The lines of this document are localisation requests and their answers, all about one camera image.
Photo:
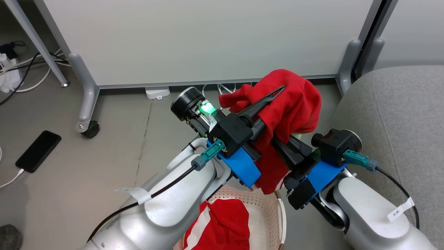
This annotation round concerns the grey fabric sofa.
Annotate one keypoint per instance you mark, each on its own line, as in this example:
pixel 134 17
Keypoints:
pixel 399 132

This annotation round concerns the beige perforated laundry basket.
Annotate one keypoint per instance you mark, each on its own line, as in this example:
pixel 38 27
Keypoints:
pixel 265 215

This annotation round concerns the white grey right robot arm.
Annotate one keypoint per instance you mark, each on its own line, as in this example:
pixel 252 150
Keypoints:
pixel 367 215

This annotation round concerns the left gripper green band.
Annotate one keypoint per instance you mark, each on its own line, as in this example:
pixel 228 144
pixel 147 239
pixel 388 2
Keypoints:
pixel 208 113

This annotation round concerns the black smartphone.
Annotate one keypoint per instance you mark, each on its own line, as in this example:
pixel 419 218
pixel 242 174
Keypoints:
pixel 38 151

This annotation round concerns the white grey-framed partition panel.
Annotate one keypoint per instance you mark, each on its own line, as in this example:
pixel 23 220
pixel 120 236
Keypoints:
pixel 208 41
pixel 416 31

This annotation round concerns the black plug adapter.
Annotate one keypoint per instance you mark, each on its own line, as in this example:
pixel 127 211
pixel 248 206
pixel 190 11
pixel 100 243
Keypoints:
pixel 8 50

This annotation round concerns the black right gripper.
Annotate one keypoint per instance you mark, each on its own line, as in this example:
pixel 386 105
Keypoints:
pixel 300 194

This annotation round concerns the white tape tag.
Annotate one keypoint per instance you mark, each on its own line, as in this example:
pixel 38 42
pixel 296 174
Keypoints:
pixel 138 195
pixel 399 211

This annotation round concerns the grey metal table leg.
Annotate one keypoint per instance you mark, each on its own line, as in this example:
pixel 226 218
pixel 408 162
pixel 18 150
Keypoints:
pixel 36 38

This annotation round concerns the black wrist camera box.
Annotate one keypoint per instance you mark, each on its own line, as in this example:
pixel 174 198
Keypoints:
pixel 230 132
pixel 333 144

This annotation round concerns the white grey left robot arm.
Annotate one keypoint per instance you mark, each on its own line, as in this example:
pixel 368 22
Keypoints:
pixel 166 208

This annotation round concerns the blue left camera mount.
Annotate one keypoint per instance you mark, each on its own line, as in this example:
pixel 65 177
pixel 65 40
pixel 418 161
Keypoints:
pixel 241 166

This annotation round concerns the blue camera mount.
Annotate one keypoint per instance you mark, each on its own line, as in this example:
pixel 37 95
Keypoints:
pixel 241 166
pixel 322 177

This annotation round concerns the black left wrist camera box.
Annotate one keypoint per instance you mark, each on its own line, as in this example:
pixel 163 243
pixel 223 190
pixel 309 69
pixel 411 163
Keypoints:
pixel 230 132

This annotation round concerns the blue right camera mount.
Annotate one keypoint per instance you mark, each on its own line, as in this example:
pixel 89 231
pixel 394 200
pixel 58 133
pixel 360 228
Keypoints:
pixel 322 177

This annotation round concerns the white power strip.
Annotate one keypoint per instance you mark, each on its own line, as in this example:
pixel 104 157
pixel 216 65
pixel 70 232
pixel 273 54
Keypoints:
pixel 10 78

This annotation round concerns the white small adapter box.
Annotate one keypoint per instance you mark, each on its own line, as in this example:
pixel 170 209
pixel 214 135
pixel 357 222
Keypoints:
pixel 158 92

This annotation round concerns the black caster wheel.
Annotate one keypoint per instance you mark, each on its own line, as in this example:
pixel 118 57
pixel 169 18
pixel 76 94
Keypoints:
pixel 91 129

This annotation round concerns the dark grey round object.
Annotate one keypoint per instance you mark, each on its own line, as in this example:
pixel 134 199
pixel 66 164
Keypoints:
pixel 9 238

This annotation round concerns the grey partition foot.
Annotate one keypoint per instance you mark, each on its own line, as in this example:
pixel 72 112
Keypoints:
pixel 373 57
pixel 86 97
pixel 347 66

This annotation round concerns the red white-striped sports garment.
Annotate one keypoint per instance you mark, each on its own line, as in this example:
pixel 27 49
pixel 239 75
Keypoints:
pixel 295 107
pixel 225 222

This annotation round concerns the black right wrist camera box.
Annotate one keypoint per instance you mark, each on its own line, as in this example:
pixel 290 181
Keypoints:
pixel 333 144

